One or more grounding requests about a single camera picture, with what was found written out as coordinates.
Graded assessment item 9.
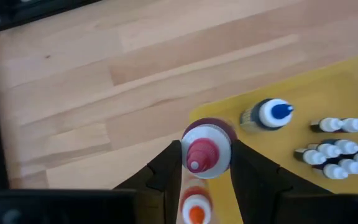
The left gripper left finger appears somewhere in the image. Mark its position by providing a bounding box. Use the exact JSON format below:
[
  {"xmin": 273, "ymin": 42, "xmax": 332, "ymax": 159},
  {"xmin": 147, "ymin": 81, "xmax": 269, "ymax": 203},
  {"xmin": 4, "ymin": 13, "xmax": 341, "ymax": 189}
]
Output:
[{"xmin": 114, "ymin": 139, "xmax": 183, "ymax": 224}]

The yellow translucent plastic bin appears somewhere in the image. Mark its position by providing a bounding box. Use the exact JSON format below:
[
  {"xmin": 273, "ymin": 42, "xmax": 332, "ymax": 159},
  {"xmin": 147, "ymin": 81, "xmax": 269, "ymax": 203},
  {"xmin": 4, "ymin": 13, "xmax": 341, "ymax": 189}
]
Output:
[{"xmin": 188, "ymin": 49, "xmax": 358, "ymax": 224}]

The orange food coloring bottle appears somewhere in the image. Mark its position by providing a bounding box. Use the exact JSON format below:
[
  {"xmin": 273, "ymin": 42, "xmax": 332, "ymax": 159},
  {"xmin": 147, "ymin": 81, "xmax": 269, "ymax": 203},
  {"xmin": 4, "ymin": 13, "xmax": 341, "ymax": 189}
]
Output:
[{"xmin": 180, "ymin": 179, "xmax": 213, "ymax": 224}]

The blue food coloring bottle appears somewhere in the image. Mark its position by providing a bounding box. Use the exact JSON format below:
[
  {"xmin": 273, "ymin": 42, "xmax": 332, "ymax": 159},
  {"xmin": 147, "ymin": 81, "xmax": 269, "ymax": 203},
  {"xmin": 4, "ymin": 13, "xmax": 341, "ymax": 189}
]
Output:
[{"xmin": 239, "ymin": 98, "xmax": 295, "ymax": 132}]

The maroon food coloring bottle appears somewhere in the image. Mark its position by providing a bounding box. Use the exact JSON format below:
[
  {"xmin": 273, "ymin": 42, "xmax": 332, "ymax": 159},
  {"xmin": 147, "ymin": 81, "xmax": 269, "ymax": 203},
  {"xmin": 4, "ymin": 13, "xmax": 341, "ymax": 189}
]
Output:
[{"xmin": 180, "ymin": 117, "xmax": 238, "ymax": 180}]

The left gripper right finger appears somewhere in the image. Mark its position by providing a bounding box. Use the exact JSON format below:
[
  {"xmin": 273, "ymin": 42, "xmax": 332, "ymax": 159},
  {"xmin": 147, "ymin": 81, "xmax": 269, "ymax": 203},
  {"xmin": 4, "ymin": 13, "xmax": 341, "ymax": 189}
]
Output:
[{"xmin": 230, "ymin": 139, "xmax": 332, "ymax": 224}]

